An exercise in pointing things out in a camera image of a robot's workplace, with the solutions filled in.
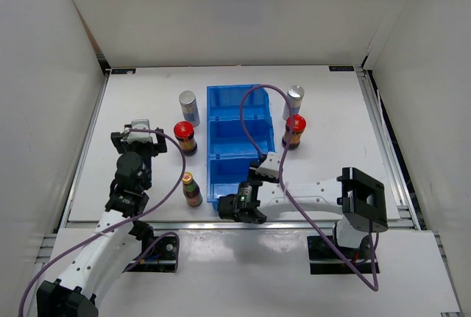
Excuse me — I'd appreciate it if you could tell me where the yellow-capped sauce bottle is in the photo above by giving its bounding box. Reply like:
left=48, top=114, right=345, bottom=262
left=182, top=171, right=202, bottom=207

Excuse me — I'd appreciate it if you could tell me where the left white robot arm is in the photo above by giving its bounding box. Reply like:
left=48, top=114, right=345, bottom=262
left=36, top=120, right=168, bottom=316

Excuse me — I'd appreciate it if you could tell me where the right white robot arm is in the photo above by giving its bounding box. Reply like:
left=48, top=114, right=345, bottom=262
left=216, top=158, right=389, bottom=258

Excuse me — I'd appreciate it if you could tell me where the left red-lidded sauce jar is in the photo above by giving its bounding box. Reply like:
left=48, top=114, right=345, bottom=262
left=174, top=121, right=197, bottom=156

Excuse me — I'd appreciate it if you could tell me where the red-lidded sauce jar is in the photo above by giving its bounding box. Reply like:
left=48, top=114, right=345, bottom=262
left=174, top=121, right=197, bottom=156
left=282, top=114, right=307, bottom=150

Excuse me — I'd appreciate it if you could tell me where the blue three-compartment plastic bin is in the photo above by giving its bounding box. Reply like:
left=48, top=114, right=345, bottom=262
left=207, top=85, right=275, bottom=210

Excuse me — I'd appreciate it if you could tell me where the left silver-capped white shaker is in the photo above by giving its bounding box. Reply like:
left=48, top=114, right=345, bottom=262
left=179, top=90, right=200, bottom=127

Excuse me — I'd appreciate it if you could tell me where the silver-capped white shaker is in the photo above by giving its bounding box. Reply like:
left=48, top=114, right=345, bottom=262
left=283, top=85, right=305, bottom=121
left=179, top=90, right=200, bottom=127

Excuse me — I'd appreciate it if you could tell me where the right red-lidded sauce jar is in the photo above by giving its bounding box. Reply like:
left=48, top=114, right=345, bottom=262
left=282, top=114, right=307, bottom=150

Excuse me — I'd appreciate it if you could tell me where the right silver-capped white shaker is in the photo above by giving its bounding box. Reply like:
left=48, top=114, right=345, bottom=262
left=283, top=85, right=305, bottom=121

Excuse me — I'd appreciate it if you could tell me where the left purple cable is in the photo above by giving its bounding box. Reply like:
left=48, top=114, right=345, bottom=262
left=18, top=128, right=186, bottom=317

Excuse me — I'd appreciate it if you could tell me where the purple cable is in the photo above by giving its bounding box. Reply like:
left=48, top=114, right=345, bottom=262
left=239, top=84, right=380, bottom=292
left=18, top=128, right=186, bottom=317

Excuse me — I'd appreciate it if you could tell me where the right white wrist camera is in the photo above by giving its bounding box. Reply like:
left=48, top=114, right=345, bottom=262
left=255, top=152, right=281, bottom=183

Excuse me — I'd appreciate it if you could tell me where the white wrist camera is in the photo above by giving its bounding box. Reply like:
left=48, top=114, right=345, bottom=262
left=124, top=118, right=152, bottom=144
left=255, top=152, right=281, bottom=183

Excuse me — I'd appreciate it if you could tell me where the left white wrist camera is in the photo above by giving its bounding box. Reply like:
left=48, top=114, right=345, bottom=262
left=124, top=118, right=152, bottom=144

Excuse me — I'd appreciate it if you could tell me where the aluminium frame rail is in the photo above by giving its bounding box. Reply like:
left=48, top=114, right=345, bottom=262
left=65, top=219, right=416, bottom=230

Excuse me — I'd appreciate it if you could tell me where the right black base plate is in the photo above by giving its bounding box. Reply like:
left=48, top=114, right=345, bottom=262
left=305, top=235, right=380, bottom=275

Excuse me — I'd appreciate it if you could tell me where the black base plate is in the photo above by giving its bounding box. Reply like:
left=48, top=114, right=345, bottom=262
left=123, top=232, right=180, bottom=273
left=305, top=235, right=380, bottom=275

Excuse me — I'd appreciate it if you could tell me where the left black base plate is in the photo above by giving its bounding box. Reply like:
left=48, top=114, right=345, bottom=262
left=123, top=232, right=180, bottom=273

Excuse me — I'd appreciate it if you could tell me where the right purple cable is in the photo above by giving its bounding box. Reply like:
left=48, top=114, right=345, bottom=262
left=239, top=84, right=380, bottom=292

